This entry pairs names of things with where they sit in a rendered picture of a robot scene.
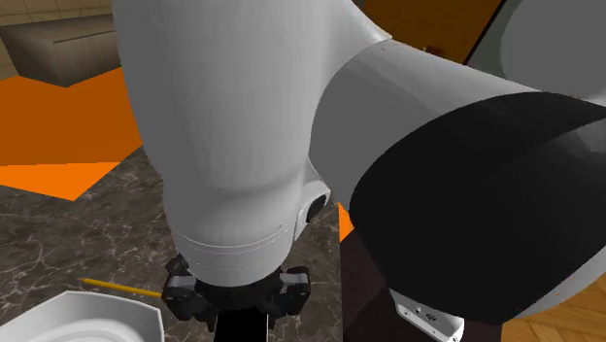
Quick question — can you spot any yellow pencil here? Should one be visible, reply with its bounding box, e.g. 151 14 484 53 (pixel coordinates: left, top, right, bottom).
77 277 163 299

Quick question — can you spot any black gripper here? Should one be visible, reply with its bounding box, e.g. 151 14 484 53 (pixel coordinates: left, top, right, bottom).
161 255 313 342

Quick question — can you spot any white octagonal bowl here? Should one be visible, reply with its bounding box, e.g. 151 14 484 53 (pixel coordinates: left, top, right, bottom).
0 290 166 342

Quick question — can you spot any brown cabinet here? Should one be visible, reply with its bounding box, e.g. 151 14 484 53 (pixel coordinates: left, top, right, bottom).
0 13 122 89

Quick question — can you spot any wooden door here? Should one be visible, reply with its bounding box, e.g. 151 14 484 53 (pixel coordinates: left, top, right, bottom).
360 0 504 65

